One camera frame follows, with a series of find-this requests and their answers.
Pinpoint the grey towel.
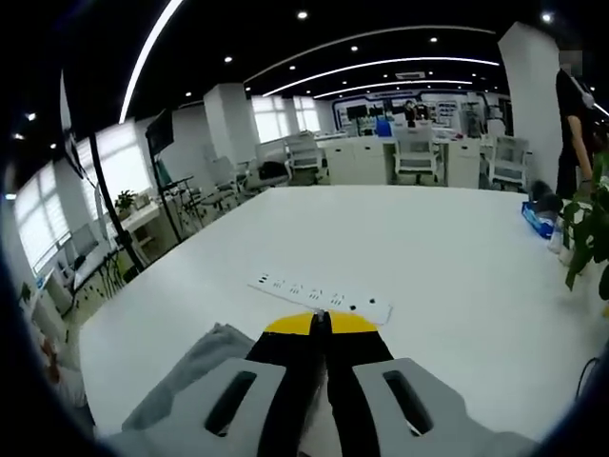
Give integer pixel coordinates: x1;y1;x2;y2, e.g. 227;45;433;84
121;322;261;432

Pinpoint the green potted plant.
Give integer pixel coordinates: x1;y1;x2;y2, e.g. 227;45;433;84
560;150;609;302

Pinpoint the blue packet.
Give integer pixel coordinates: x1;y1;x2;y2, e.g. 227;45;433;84
521;199;560;240

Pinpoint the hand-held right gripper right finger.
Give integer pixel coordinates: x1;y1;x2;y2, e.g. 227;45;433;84
324;311;544;457

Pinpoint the black bag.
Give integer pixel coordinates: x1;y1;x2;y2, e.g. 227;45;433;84
258;160;290;181

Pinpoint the black tripod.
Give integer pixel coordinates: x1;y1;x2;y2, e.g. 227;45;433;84
88;132;146;277

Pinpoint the white power strip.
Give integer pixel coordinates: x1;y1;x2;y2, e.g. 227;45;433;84
246;270;395;326

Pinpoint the black screen on stand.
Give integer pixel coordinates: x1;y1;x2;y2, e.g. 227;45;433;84
144;109;185;245

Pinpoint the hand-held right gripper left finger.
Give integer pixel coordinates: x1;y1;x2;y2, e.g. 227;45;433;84
102;311;327;457

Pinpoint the black cable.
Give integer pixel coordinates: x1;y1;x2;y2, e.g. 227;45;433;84
574;355;602;402

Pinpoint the white plant pot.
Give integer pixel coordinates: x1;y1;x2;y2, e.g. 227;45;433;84
546;222;575;266

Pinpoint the dark cloth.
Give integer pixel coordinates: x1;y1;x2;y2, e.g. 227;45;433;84
529;179;565;214

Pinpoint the white table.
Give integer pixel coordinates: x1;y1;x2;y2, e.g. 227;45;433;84
78;184;609;444

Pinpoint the white office desk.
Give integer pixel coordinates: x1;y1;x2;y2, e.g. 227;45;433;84
324;137;397;187

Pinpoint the white office chair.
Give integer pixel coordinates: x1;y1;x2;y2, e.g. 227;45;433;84
284;132;325;186
488;134;530;192
393;125;442;186

